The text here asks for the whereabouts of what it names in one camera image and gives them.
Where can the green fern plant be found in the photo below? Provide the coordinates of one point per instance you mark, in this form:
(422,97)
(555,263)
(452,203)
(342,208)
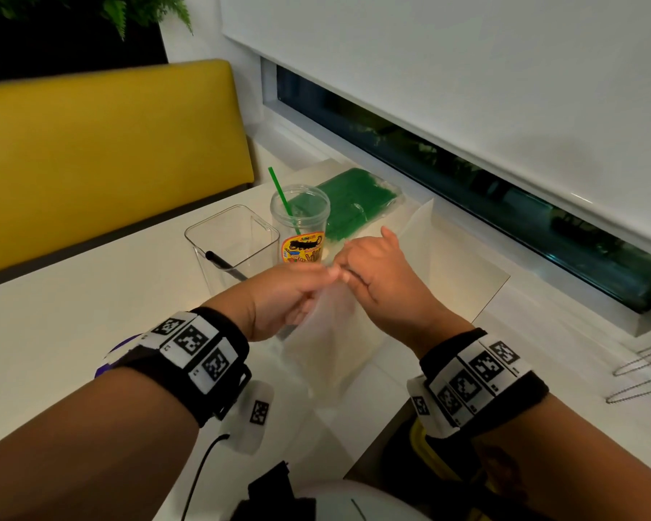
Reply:
(135,8)

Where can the white shirt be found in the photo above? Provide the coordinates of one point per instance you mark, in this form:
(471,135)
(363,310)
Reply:
(358,504)

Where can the person's right forearm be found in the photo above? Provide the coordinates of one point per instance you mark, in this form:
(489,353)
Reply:
(575,472)

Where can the dark gray straw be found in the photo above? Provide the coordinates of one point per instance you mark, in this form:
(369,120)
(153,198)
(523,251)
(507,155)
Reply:
(222,263)

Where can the yellow chair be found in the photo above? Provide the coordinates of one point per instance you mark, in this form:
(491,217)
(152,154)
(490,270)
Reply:
(418,444)

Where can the clear plastic bag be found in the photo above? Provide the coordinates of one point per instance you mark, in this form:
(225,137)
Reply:
(336,347)

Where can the person's left forearm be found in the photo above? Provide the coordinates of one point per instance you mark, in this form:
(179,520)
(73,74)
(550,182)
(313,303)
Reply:
(97,450)

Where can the clear cup with colourful sticker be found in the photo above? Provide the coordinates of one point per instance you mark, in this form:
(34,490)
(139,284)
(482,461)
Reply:
(304,249)

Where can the clear square plastic container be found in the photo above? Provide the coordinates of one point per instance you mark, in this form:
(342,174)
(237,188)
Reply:
(233,233)

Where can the black planter box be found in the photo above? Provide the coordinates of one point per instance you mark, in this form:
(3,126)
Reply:
(70,54)

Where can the green straw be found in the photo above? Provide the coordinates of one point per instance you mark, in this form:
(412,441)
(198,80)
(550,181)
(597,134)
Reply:
(279,192)

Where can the pack of green straws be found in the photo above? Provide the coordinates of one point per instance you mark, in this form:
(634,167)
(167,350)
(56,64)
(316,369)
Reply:
(358,200)

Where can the person's right hand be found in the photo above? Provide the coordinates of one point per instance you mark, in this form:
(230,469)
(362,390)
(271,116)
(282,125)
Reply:
(396,292)

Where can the yellow bench backrest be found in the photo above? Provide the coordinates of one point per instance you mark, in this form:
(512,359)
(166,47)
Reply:
(103,157)

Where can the black marker band right wrist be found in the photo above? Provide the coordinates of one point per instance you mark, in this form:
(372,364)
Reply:
(483,374)

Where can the white roller blind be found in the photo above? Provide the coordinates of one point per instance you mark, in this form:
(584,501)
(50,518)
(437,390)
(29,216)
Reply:
(466,75)

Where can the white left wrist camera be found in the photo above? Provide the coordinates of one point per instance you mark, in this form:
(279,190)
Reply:
(255,423)

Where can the purple round sticker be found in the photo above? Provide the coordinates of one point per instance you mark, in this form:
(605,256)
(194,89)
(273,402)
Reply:
(106,366)

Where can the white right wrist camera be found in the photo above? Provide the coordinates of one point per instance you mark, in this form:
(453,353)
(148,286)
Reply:
(423,412)

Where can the person's left hand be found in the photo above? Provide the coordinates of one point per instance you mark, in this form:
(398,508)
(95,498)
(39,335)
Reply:
(271,303)

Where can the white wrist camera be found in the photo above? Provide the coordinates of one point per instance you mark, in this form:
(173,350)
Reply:
(423,412)
(255,423)

